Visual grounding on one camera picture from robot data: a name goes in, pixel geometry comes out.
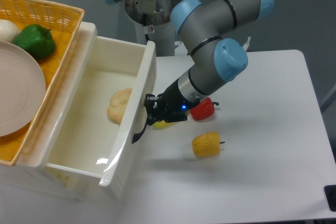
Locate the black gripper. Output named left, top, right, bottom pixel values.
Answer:
left=144, top=80, right=188, bottom=125

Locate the white drawer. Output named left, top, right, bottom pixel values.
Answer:
left=45, top=36, right=156, bottom=191

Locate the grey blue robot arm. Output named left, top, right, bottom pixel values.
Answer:
left=105, top=0, right=274, bottom=125

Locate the white drawer cabinet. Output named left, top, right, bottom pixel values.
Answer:
left=0, top=22, right=124, bottom=202

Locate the yellow banana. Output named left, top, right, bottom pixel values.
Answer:
left=153, top=110, right=190, bottom=129

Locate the red bell pepper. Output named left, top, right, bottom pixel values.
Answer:
left=191, top=97, right=219, bottom=121

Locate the beige bread roll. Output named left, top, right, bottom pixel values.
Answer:
left=107, top=88, right=132, bottom=124

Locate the yellow bell pepper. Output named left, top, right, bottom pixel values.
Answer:
left=192, top=132, right=225, bottom=158

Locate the yellow woven basket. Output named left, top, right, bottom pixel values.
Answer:
left=0, top=0, right=86, bottom=167

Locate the green bell pepper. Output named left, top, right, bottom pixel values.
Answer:
left=13, top=24, right=56, bottom=60

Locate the pink plate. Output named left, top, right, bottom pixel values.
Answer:
left=1, top=41, right=46, bottom=136

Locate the white onion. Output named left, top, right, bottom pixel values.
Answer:
left=0, top=19, right=20, bottom=43

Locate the black object at table edge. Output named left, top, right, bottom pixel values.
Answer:
left=324, top=185, right=336, bottom=212

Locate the black drawer handle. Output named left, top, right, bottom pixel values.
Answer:
left=132, top=119, right=148, bottom=144

